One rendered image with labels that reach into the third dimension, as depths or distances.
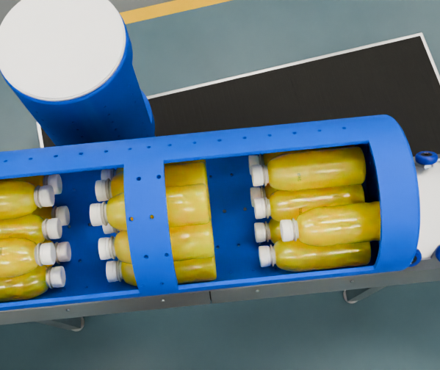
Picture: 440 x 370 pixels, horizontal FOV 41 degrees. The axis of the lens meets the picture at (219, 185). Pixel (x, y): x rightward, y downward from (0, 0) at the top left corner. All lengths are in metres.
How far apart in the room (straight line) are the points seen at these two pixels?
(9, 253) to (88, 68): 0.43
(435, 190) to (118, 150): 0.68
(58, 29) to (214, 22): 1.28
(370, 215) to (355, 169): 0.09
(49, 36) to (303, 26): 1.42
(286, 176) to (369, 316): 1.21
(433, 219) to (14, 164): 0.83
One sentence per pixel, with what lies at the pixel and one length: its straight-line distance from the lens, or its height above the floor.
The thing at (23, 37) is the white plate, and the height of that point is 1.04.
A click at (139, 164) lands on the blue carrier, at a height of 1.22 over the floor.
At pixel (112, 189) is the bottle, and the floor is 1.13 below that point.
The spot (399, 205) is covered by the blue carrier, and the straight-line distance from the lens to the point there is 0.98.
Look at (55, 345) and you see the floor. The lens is 2.21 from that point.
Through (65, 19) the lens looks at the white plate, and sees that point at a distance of 1.35.
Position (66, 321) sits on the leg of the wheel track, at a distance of 1.97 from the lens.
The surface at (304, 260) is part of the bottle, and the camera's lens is 1.08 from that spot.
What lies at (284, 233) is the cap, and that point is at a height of 1.12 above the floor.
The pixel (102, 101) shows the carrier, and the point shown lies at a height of 0.97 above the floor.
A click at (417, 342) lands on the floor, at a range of 2.23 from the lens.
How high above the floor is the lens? 2.13
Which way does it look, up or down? 73 degrees down
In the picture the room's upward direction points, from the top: 3 degrees counter-clockwise
